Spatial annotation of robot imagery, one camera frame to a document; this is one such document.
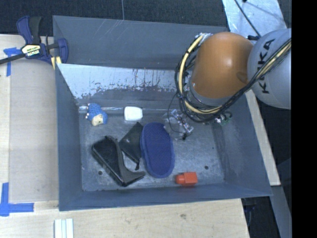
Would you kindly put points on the black curved plastic piece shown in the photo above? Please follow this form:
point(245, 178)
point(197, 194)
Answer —
point(130, 176)

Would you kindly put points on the black glossy flat case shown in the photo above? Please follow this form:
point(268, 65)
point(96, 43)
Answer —
point(106, 155)

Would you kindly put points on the small red block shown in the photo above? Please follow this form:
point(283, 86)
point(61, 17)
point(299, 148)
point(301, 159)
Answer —
point(188, 178)

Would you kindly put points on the blue toy hedgehog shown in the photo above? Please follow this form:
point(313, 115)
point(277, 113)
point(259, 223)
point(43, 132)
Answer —
point(95, 111)

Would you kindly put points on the small white block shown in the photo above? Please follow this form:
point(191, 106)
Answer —
point(133, 113)

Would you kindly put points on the blue oval sponge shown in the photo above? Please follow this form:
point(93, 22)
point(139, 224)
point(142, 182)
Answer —
point(157, 150)

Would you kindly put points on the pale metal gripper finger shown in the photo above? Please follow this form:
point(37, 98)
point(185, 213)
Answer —
point(173, 115)
point(186, 132)

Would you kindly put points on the grey metal bin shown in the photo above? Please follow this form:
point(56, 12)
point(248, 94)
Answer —
point(138, 46)

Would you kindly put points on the black soft pouch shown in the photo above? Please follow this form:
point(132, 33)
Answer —
point(131, 142)

